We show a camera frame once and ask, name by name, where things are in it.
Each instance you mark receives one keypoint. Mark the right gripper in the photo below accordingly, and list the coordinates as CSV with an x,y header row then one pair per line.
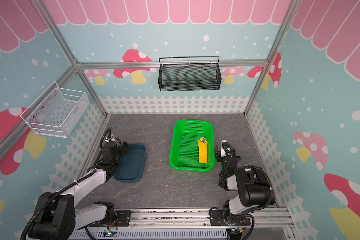
x,y
226,154

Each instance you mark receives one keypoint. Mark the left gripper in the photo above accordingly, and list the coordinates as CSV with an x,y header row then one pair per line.
x,y
121,147

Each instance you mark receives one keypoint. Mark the yellow paper napkin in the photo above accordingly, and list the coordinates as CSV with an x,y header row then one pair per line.
x,y
203,150

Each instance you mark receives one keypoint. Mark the green plastic basket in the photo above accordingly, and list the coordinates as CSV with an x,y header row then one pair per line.
x,y
184,153

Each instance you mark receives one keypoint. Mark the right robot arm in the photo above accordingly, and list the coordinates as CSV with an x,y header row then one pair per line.
x,y
252,184

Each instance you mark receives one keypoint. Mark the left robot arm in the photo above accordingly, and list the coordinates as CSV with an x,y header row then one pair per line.
x,y
56,216

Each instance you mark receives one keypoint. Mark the dark teal plastic tray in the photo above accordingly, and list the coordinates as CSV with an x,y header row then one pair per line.
x,y
131,165

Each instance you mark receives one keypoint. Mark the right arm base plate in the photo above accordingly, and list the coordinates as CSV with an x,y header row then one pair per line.
x,y
225,218

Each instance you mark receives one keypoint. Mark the white wire mesh basket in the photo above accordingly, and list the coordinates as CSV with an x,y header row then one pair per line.
x,y
56,112

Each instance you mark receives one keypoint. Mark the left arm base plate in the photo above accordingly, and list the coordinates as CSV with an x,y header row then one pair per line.
x,y
122,219

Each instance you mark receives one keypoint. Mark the white vented cable duct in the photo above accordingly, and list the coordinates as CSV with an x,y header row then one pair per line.
x,y
159,234

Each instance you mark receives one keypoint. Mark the black wire mesh basket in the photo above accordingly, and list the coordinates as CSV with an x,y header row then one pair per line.
x,y
200,73

